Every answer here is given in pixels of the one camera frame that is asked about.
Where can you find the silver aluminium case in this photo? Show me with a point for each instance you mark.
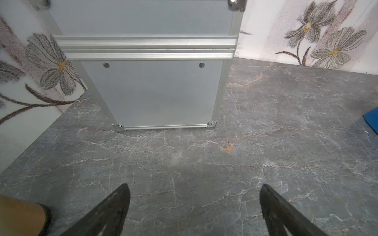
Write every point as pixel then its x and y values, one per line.
pixel 150 64

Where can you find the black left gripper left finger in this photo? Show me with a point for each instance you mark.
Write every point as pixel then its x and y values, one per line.
pixel 107 218

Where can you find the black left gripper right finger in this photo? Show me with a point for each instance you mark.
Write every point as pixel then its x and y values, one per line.
pixel 281 217

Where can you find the brown bottle with orange cap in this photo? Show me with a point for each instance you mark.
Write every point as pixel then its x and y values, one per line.
pixel 23 218

